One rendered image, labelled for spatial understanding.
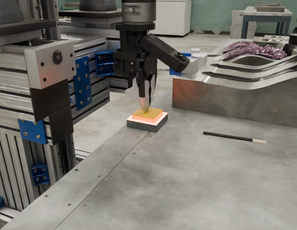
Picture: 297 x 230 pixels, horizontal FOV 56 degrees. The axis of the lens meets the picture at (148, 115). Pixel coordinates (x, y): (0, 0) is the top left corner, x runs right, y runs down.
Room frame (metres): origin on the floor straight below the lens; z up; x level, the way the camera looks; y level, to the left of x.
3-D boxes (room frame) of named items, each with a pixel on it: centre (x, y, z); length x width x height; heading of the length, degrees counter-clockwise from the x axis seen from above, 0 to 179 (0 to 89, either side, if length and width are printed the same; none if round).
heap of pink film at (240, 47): (1.13, -0.41, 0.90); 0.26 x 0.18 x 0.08; 83
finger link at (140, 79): (0.63, 0.01, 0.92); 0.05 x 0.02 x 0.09; 156
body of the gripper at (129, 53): (0.66, 0.03, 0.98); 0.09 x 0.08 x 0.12; 66
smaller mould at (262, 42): (1.52, -0.66, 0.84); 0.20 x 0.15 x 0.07; 66
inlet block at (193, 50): (1.21, -0.15, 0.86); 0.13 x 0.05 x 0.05; 83
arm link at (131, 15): (0.66, 0.02, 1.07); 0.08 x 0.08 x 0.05
